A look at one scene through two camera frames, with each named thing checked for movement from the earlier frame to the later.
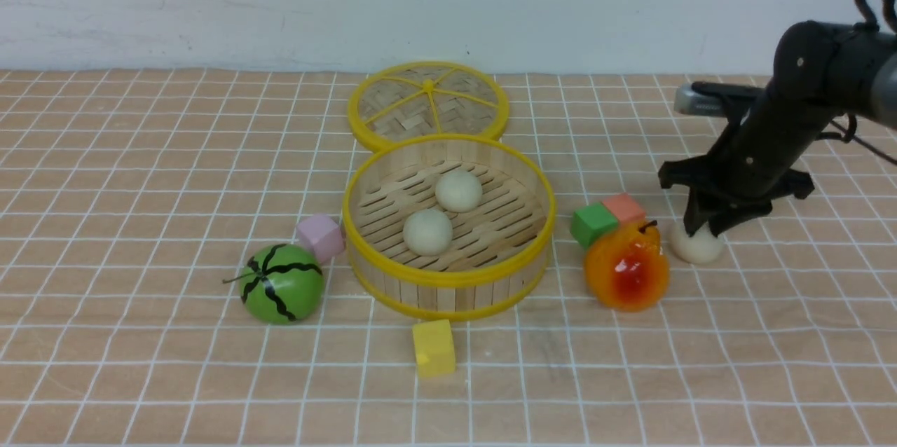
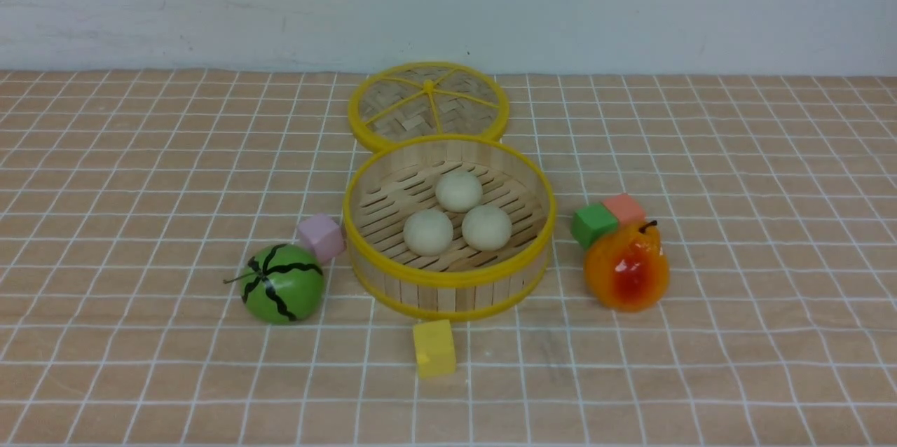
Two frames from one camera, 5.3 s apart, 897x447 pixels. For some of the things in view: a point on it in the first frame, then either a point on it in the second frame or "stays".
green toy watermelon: (281, 284) stays
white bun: (427, 232) stays
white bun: (458, 191) stays
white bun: (701, 247) → (486, 228)
